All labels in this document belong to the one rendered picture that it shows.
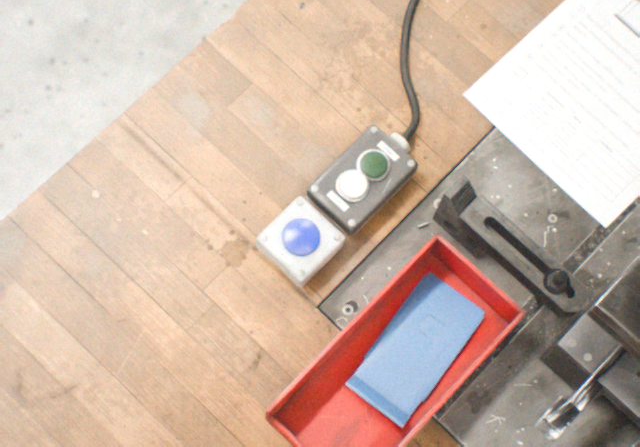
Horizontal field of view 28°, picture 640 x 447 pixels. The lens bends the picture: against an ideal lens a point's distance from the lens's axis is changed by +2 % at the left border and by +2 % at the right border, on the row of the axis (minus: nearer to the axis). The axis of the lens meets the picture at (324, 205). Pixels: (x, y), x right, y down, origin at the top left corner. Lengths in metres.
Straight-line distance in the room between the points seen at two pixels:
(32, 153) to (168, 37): 0.33
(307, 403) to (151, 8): 1.28
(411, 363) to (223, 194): 0.27
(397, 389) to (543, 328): 0.17
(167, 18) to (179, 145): 1.07
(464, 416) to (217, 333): 0.27
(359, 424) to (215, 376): 0.15
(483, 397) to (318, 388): 0.17
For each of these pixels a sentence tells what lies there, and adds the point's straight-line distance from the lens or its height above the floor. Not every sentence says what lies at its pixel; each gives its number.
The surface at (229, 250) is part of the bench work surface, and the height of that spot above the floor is 0.90.
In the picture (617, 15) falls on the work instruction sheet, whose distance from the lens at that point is 1.50.
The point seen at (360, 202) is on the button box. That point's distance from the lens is 1.34.
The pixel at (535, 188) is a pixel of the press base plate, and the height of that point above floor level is 0.90.
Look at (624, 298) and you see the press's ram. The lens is 1.13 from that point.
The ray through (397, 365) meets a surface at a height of 0.91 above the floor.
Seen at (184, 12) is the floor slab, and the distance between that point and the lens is 2.44.
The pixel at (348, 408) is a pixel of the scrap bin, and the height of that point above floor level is 0.91.
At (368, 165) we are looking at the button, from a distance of 1.34.
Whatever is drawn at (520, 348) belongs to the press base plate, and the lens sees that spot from 1.35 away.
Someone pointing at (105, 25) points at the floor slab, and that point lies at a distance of 2.44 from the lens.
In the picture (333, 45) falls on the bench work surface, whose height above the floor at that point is 0.90.
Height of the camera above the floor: 2.20
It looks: 73 degrees down
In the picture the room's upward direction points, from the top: 11 degrees clockwise
